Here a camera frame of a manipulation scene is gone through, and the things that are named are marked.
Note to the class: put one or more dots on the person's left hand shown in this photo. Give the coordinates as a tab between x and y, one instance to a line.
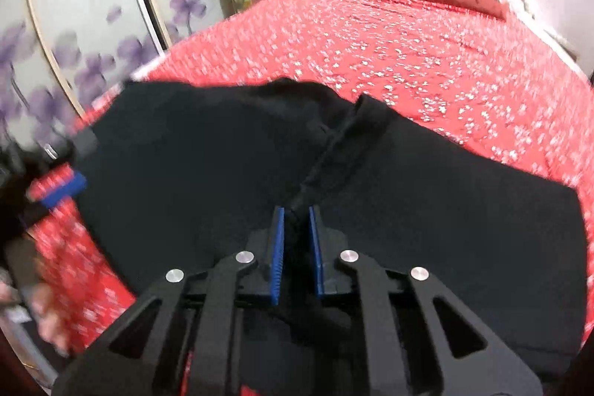
51	317

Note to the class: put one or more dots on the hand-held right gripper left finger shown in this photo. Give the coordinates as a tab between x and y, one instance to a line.
277	257

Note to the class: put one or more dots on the wardrobe with purple flowers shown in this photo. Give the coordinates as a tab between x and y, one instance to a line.
69	6

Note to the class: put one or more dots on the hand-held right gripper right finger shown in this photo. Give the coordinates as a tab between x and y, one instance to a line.
316	257

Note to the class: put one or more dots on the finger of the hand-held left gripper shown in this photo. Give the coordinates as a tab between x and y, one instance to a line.
67	191
84	144

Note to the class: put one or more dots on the red floral bedspread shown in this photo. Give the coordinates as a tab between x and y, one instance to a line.
394	52

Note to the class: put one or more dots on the black pants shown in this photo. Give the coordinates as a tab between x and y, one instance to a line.
185	173

